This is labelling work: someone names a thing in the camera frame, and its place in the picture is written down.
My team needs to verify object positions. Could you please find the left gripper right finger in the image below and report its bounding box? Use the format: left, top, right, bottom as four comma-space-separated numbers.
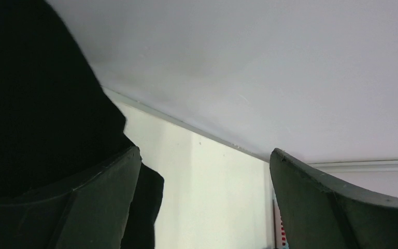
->
269, 148, 398, 248

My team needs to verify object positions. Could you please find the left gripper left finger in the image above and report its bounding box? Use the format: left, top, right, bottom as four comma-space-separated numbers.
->
0, 147, 141, 248

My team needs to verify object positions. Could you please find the black t-shirt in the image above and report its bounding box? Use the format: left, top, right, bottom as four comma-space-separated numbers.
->
0, 1, 164, 248

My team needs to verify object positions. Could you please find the white plastic laundry basket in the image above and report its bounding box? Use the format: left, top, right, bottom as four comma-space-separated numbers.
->
273, 199, 289, 249

